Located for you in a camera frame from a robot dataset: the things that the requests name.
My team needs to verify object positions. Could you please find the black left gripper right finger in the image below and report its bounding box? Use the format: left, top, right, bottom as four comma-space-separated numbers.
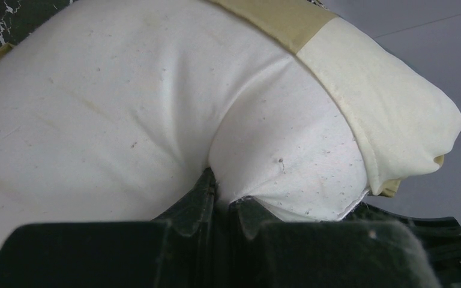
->
215, 197, 441, 287

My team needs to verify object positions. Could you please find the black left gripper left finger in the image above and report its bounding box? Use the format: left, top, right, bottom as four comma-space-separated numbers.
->
0, 169, 216, 287

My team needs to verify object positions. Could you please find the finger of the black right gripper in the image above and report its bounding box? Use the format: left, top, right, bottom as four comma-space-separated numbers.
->
344, 202, 461, 287

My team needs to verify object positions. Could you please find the white pillow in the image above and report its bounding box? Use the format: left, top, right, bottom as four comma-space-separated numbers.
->
0, 1, 368, 247

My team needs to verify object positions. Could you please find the blue beige white pillowcase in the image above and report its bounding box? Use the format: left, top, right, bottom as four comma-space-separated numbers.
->
0, 1, 461, 196

